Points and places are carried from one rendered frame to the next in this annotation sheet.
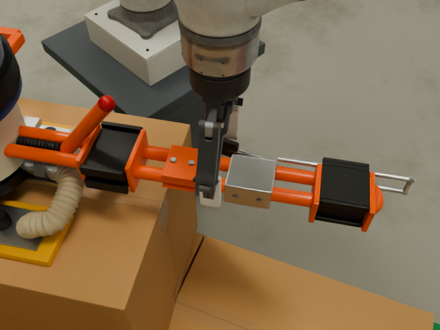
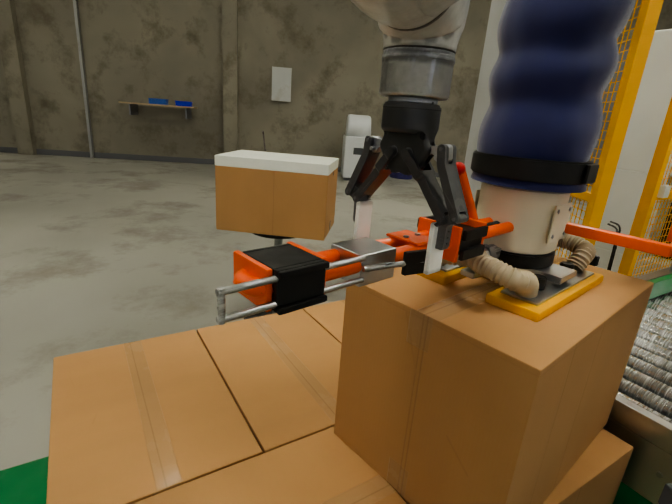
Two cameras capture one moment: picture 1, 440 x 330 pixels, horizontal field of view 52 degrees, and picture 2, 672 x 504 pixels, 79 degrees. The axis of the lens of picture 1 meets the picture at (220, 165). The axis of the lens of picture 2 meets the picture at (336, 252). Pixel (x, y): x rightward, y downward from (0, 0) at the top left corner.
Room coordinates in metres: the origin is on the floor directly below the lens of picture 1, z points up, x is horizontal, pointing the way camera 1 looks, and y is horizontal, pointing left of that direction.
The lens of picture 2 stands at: (0.70, -0.51, 1.25)
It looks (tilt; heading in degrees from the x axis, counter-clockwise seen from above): 18 degrees down; 126
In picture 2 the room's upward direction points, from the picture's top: 4 degrees clockwise
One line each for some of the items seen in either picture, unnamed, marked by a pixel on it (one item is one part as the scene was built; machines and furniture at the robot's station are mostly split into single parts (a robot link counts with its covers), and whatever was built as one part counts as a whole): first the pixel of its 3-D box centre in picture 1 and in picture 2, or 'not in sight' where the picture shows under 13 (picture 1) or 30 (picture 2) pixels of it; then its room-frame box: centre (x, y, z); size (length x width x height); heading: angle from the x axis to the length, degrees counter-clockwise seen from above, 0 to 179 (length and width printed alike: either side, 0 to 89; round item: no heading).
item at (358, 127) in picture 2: not in sight; (356, 147); (-4.29, 6.90, 0.66); 0.74 x 0.60 x 1.32; 134
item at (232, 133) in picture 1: (228, 122); (435, 247); (0.50, -0.01, 1.10); 0.03 x 0.01 x 0.07; 78
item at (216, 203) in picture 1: (210, 191); (362, 223); (0.37, 0.01, 1.10); 0.03 x 0.01 x 0.07; 78
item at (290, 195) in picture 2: not in sight; (279, 192); (-0.94, 1.18, 0.82); 0.60 x 0.40 x 0.40; 30
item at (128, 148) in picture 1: (114, 156); (450, 235); (0.45, 0.16, 1.07); 0.10 x 0.08 x 0.06; 168
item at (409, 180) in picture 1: (307, 163); (343, 279); (0.44, -0.14, 1.07); 0.31 x 0.03 x 0.05; 78
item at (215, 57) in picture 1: (219, 37); (415, 78); (0.43, 0.00, 1.31); 0.09 x 0.09 x 0.06
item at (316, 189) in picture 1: (341, 197); (279, 273); (0.38, -0.18, 1.07); 0.08 x 0.07 x 0.05; 78
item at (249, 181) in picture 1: (250, 181); (362, 260); (0.41, -0.05, 1.07); 0.07 x 0.07 x 0.04; 78
